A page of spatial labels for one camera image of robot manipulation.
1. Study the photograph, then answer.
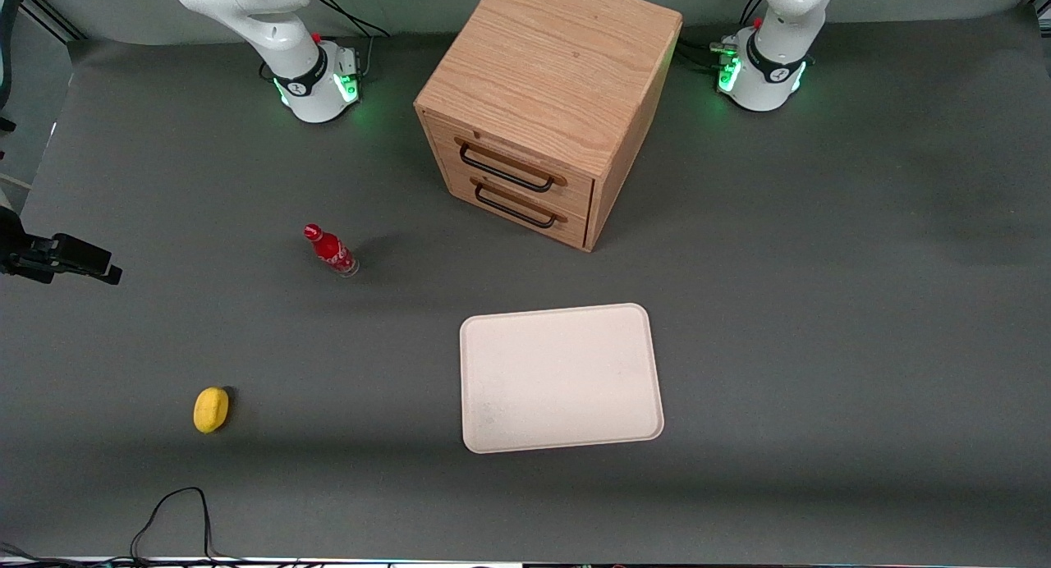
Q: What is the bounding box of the white rectangular tray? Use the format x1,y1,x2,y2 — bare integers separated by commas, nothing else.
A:
459,303,665,455

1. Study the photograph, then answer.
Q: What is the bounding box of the wooden drawer front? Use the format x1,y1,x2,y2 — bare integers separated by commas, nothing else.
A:
425,112,596,222
446,161,593,250

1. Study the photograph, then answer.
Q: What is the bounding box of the red cola bottle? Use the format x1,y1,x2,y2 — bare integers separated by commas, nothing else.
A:
303,223,360,278

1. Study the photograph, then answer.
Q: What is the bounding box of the wooden two-drawer cabinet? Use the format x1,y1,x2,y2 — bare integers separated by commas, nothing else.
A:
413,0,684,253

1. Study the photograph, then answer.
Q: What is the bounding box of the yellow lemon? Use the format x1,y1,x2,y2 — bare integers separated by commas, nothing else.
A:
193,387,232,434

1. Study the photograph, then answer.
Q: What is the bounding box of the black clamp device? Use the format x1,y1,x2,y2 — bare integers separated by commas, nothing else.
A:
0,207,124,286

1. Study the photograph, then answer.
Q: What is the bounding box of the black metal drawer handle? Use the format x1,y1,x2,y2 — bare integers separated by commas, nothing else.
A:
472,178,568,229
457,139,568,194

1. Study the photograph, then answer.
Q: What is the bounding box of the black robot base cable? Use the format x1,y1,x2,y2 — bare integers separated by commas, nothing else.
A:
678,0,769,70
314,0,392,40

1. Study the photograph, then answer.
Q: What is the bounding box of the black looped cable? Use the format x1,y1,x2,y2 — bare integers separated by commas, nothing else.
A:
130,487,219,563

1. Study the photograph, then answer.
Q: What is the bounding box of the black hanging strap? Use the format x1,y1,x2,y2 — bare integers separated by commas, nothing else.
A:
0,0,27,134

